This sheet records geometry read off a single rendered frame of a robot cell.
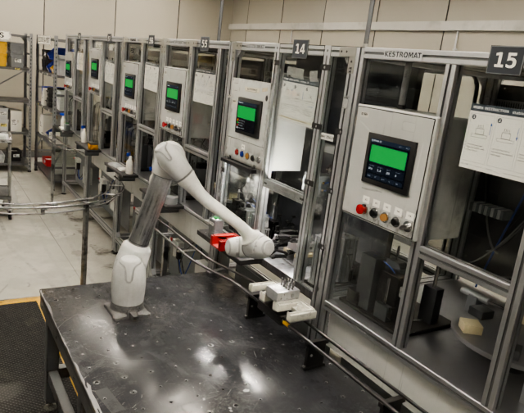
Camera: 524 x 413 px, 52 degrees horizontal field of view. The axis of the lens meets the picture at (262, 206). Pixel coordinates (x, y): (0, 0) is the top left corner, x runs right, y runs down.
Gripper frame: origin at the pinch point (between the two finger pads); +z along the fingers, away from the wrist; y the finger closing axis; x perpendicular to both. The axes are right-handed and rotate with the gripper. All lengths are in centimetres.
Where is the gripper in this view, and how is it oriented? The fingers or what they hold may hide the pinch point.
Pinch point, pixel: (295, 246)
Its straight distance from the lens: 289.2
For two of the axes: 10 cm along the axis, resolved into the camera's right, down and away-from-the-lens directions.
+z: 8.4, 0.3, 5.4
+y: 1.7, -9.6, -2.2
